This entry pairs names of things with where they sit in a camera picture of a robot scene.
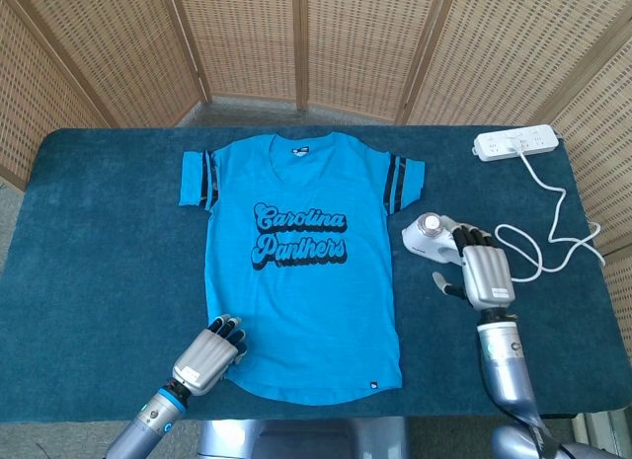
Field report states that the wicker folding screen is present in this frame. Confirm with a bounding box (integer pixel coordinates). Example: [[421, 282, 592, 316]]
[[0, 0, 632, 332]]

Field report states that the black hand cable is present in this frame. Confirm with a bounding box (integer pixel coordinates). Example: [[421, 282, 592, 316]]
[[513, 408, 560, 451]]

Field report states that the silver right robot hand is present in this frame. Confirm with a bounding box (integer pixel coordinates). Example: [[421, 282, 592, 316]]
[[432, 220, 517, 312]]

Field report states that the white power cable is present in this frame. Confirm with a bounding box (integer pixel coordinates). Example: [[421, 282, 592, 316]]
[[493, 150, 606, 284]]

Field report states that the blue Carolina Panthers t-shirt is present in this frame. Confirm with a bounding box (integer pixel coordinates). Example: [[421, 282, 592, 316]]
[[178, 131, 427, 407]]

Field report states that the teal plush table cloth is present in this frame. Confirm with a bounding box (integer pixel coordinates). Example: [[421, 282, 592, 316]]
[[0, 125, 632, 423]]

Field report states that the grey robot torso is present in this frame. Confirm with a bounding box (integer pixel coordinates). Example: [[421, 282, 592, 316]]
[[197, 418, 411, 459]]

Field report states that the white power strip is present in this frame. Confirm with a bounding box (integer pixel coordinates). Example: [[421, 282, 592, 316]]
[[472, 123, 560, 163]]

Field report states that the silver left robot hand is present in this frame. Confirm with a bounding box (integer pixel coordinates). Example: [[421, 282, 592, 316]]
[[170, 314, 248, 397]]

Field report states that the white handheld garment steamer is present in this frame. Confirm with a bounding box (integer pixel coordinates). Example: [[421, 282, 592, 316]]
[[400, 212, 468, 268]]

